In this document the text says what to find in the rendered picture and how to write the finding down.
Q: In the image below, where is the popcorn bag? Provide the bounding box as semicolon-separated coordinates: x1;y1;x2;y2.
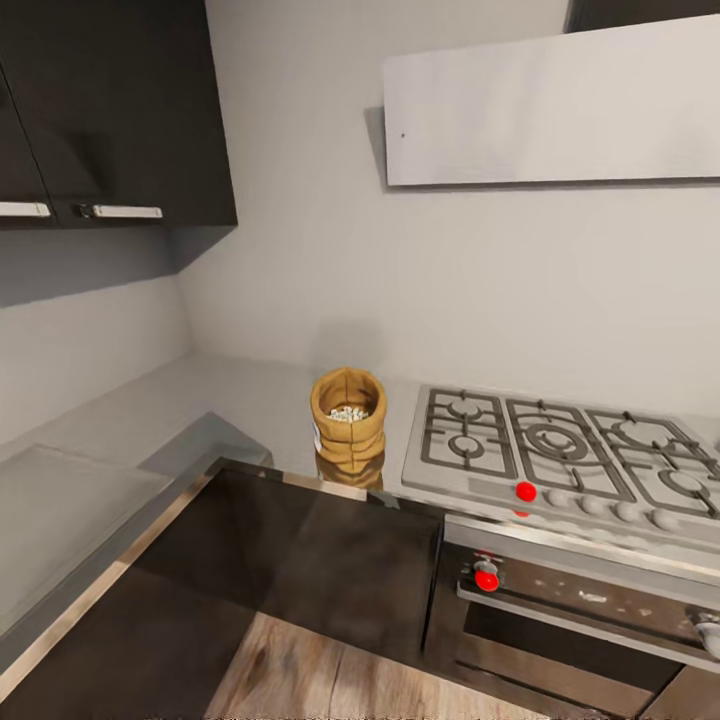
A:
310;367;387;474

